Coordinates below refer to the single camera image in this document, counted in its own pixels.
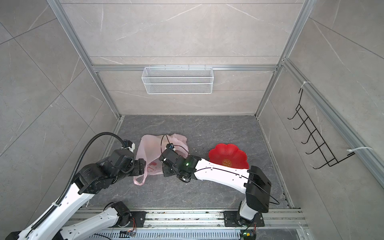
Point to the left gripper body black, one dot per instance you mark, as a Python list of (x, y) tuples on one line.
[(139, 168)]

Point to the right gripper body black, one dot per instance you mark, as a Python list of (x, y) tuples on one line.
[(167, 171)]

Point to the pink plastic bag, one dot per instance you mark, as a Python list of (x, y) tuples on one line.
[(150, 149)]

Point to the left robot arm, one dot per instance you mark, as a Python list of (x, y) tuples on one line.
[(88, 182)]

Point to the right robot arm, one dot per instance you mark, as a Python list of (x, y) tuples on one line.
[(253, 183)]

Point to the red flower-shaped plate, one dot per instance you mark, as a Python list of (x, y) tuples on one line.
[(229, 155)]

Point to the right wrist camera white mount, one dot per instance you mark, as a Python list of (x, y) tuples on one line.
[(171, 147)]

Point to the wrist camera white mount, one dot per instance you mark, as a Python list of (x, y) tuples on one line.
[(171, 147), (128, 145)]

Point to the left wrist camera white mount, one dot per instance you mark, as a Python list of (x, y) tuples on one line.
[(128, 145)]

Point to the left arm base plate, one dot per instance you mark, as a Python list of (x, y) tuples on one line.
[(135, 219)]

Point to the white wire mesh basket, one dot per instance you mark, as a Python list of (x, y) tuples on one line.
[(178, 80)]

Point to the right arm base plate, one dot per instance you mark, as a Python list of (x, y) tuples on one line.
[(233, 219)]

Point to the aluminium mounting rail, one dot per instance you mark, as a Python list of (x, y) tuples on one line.
[(214, 219)]

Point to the black wire hook rack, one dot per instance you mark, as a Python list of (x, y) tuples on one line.
[(315, 136)]

